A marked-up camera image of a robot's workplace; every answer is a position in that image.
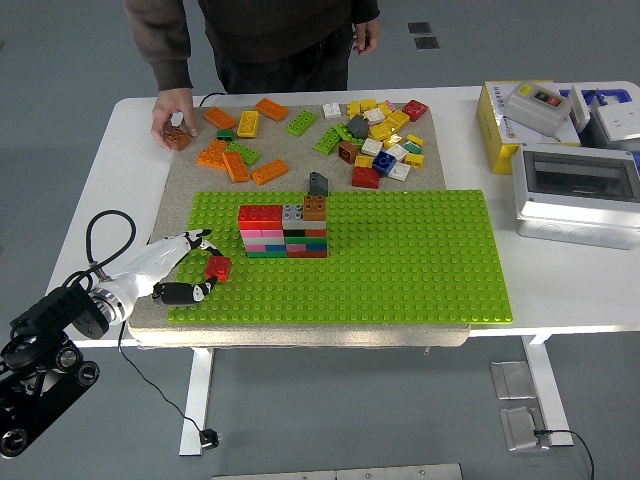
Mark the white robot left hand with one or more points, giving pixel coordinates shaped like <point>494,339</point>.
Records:
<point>142,272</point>

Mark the person's right hand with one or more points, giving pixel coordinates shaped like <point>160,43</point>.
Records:
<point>172,102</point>

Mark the person's left hand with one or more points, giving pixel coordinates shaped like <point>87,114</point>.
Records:
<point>367,35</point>

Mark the brown square brick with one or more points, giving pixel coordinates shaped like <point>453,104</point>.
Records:
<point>348,151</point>
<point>315,207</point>
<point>177,139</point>

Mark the red square brick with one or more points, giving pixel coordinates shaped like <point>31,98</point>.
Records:
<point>415,110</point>
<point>365,178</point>
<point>220,267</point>

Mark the blue square brick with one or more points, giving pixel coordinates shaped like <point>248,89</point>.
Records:
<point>384,162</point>

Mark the person's left forearm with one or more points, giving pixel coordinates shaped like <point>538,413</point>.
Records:
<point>365,10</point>

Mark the person's right forearm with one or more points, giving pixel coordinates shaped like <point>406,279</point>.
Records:
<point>167,55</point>

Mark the orange long brick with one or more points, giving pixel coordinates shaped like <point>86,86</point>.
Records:
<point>220,117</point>
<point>270,172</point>
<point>235,166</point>
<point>271,109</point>
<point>212,154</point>

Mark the small dark green brick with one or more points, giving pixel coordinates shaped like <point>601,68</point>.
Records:
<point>225,134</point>

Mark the yellow square brick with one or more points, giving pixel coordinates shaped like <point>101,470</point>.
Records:
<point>392,141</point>
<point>380,131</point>
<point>398,119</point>
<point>354,107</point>
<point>368,104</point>
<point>363,161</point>
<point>414,160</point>
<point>385,109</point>
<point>415,140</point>

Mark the small pink brick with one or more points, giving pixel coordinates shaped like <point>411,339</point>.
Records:
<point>391,105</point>

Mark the yellow long brick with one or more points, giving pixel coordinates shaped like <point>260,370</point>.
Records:
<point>248,123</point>

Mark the white square brick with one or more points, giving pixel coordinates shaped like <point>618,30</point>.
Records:
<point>332,110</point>
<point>371,146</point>
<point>373,116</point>
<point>399,171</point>
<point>397,151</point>

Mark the lime green long brick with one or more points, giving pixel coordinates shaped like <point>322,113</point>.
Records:
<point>344,131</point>
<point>245,153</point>
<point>327,140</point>
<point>301,122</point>

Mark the small green flat brick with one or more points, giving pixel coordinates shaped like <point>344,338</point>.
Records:
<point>411,147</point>

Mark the red long brick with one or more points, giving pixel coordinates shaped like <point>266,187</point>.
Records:
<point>260,215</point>

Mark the dark grey slope brick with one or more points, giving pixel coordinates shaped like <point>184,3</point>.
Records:
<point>319,183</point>

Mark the grey square brick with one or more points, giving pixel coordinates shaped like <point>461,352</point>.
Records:
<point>292,215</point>

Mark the black floor outlet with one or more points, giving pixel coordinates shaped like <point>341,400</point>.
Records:
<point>419,27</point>
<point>426,42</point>

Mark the person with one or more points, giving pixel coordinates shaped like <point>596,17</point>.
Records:
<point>280,35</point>

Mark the grey-brown mat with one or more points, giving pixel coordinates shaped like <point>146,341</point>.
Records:
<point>295,155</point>

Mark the white table leg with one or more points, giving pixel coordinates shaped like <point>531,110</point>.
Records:
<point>197,400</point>
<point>542,380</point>

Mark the yellow cardboard box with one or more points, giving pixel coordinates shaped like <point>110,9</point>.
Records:
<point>492,135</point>

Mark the black plug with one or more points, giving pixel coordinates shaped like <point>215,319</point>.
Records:
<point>207,438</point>

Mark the white plastic panel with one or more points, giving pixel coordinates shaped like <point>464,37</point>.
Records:
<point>579,107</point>

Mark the green studded baseplate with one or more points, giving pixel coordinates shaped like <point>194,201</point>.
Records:
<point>400,260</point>

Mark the blue plastic bin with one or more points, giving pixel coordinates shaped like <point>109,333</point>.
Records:
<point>615,95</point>

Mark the grey distribution box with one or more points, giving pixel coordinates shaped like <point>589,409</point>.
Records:
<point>575,215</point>

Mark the long metal plate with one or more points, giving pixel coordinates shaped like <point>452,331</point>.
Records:
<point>350,474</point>

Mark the metal floor plate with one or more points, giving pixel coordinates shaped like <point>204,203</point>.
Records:
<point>520,427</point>
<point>512,380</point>

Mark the multicoloured brick wall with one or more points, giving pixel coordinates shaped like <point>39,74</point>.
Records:
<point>280,245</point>

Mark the grey push-button switch box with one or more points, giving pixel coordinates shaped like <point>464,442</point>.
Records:
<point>530,112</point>

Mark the white wall socket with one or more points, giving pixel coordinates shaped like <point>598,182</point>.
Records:
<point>617,122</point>

